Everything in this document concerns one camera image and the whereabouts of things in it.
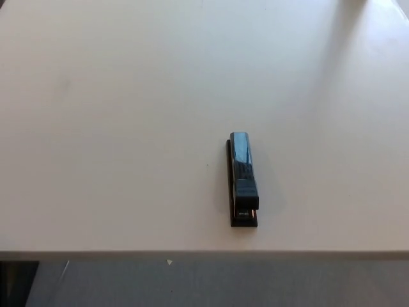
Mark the black desk stapler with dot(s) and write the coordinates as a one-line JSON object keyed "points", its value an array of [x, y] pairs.
{"points": [[243, 179]]}

